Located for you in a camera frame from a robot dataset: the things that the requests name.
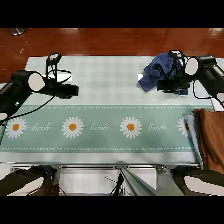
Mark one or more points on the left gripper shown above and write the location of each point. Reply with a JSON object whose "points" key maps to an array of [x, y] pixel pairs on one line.
{"points": [[66, 90]]}

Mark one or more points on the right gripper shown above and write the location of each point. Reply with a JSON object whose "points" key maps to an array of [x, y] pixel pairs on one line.
{"points": [[173, 86]]}

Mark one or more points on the blue T-shirt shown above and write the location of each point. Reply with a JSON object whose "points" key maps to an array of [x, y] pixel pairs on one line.
{"points": [[156, 70]]}

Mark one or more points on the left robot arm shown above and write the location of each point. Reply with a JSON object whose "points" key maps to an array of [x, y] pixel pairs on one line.
{"points": [[15, 91]]}

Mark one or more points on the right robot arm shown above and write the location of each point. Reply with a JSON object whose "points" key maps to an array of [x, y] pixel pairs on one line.
{"points": [[210, 75]]}

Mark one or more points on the light blue garment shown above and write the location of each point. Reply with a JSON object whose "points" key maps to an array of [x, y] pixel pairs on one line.
{"points": [[190, 133]]}

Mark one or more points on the brown garment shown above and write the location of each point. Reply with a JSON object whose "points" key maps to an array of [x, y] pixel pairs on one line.
{"points": [[211, 136]]}

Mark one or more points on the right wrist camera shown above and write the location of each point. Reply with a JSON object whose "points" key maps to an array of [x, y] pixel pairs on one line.
{"points": [[176, 58]]}

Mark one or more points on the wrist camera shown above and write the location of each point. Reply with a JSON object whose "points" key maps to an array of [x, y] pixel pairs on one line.
{"points": [[176, 58], [53, 59]]}

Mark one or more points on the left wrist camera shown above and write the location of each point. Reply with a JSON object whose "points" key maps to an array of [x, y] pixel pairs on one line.
{"points": [[53, 59]]}

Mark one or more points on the silver frame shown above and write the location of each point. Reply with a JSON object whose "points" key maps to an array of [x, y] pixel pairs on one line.
{"points": [[140, 185]]}

